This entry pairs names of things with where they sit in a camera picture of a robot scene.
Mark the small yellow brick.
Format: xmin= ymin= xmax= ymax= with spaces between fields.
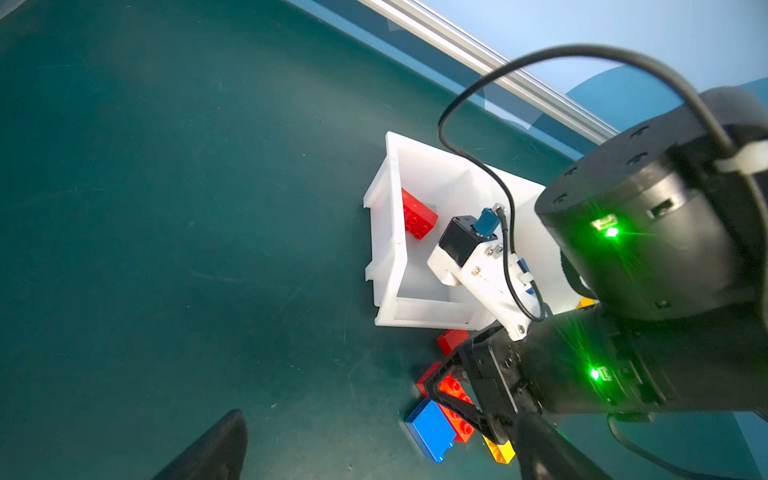
xmin=483 ymin=436 xmax=516 ymax=465

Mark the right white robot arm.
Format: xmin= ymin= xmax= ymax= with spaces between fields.
xmin=422 ymin=87 xmax=767 ymax=442

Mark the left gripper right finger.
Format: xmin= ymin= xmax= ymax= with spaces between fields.
xmin=512 ymin=410 xmax=610 ymax=480

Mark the white bin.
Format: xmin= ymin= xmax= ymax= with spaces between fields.
xmin=363 ymin=132 xmax=505 ymax=331
xmin=491 ymin=167 xmax=582 ymax=314

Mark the horizontal aluminium frame bar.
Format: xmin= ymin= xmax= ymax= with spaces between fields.
xmin=360 ymin=0 xmax=618 ymax=144

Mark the white middle bin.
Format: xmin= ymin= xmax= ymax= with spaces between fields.
xmin=491 ymin=167 xmax=582 ymax=314

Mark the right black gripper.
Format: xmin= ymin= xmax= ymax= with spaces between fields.
xmin=424 ymin=306 xmax=767 ymax=444

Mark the red brick top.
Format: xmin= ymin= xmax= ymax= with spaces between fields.
xmin=437 ymin=330 xmax=470 ymax=357

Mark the blue brick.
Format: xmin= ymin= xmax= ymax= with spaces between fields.
xmin=405 ymin=399 xmax=455 ymax=463

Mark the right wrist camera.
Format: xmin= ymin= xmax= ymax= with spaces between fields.
xmin=427 ymin=204 xmax=543 ymax=341

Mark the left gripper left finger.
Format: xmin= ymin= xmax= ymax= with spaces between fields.
xmin=153 ymin=409 xmax=248 ymax=480

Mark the white left bin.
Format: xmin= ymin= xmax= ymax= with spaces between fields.
xmin=363 ymin=132 xmax=505 ymax=331

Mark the long red brick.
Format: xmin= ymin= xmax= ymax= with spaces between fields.
xmin=402 ymin=189 xmax=438 ymax=240
xmin=415 ymin=361 xmax=475 ymax=444

